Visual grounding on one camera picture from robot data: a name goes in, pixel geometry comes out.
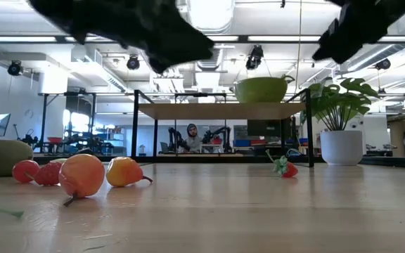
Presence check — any green plant in white pot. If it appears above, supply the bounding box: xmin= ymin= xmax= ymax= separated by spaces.
xmin=300 ymin=76 xmax=381 ymax=167

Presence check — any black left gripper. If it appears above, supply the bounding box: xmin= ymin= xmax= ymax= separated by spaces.
xmin=82 ymin=0 xmax=214 ymax=74

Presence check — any orange yellow peach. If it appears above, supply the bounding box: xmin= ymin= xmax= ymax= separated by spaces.
xmin=105 ymin=156 xmax=153 ymax=188
xmin=58 ymin=153 xmax=106 ymax=207

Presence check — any small orange-red strawberry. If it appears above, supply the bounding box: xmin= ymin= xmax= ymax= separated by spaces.
xmin=265 ymin=149 xmax=299 ymax=179

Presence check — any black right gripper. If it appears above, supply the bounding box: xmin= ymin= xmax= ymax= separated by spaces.
xmin=311 ymin=0 xmax=405 ymax=65

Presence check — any red cherry with green stem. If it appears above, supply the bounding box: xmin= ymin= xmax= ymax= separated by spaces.
xmin=11 ymin=160 xmax=41 ymax=184

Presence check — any black overhead crossbar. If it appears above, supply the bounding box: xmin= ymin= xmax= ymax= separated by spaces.
xmin=0 ymin=34 xmax=405 ymax=45

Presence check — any black ceiling spotlight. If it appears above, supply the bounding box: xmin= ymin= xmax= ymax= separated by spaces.
xmin=126 ymin=55 xmax=141 ymax=71
xmin=375 ymin=58 xmax=392 ymax=71
xmin=245 ymin=44 xmax=265 ymax=71
xmin=7 ymin=60 xmax=24 ymax=77

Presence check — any wooden shelf with black legs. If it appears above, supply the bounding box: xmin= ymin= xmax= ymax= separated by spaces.
xmin=131 ymin=89 xmax=316 ymax=168

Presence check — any black background rig frame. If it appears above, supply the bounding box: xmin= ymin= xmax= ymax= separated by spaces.
xmin=37 ymin=91 xmax=98 ymax=154

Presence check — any green plastic colander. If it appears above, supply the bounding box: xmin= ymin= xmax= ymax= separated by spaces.
xmin=233 ymin=74 xmax=297 ymax=104

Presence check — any red raspberry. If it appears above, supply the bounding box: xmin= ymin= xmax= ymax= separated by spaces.
xmin=34 ymin=161 xmax=63 ymax=187

